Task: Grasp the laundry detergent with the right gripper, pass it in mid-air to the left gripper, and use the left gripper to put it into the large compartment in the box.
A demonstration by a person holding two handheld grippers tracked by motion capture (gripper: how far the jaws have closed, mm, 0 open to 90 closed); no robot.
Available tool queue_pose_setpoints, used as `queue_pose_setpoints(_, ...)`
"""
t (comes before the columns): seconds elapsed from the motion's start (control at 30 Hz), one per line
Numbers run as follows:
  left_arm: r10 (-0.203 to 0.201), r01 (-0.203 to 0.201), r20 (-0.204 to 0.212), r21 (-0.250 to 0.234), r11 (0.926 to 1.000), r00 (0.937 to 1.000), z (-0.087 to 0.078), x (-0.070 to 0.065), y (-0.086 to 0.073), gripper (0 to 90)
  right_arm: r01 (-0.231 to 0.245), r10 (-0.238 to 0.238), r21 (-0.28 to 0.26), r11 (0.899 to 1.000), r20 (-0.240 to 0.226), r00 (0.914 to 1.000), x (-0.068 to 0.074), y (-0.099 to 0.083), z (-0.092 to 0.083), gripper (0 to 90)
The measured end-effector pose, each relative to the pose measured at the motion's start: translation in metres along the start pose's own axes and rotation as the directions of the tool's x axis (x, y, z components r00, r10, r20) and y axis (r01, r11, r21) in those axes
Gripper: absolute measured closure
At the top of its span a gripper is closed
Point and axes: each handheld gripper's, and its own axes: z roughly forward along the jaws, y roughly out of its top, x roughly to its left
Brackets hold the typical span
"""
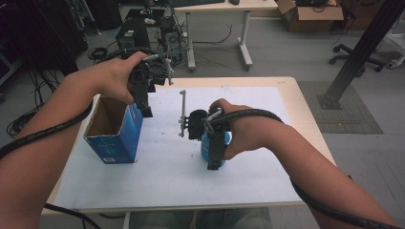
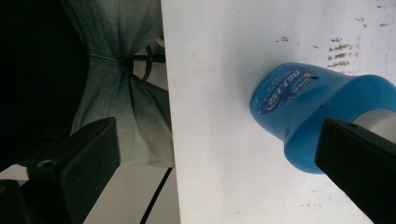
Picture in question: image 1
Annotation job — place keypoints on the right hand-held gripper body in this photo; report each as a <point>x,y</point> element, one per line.
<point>196,124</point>

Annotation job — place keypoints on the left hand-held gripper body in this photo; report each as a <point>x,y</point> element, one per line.
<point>149,74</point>

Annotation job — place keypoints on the blue cardboard box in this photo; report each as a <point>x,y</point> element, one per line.
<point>124,136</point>

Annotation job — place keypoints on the person's right hand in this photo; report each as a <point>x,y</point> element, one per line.
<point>248,133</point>

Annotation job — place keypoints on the person's left hand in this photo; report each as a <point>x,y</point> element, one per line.
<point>108,79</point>

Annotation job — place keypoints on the grey computer tower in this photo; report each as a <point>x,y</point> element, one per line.
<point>172,39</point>

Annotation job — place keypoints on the black computer tower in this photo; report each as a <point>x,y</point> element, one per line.
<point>133,35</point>

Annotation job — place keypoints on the white paper sheet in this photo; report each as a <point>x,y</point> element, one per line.
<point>165,178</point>

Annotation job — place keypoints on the black keyboard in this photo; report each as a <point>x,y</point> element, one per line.
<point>194,2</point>

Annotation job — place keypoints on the white desk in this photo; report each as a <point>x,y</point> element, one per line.
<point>223,5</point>

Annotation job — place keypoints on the black computer mouse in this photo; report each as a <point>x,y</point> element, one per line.
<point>234,2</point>

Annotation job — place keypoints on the white table leg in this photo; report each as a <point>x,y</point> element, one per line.
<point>126,221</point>

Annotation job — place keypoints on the dark curtain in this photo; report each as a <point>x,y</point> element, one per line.
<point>38,31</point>

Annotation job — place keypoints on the grey floor mat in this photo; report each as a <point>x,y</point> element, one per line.
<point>350,122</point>

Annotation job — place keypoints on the open cardboard box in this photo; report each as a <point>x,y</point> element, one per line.
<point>313,17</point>

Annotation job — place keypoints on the black office chair base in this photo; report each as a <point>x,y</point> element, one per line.
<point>356,57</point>

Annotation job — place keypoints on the white stand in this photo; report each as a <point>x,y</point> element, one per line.
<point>396,60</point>

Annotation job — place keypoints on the black metal post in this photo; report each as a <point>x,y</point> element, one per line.
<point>359,54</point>

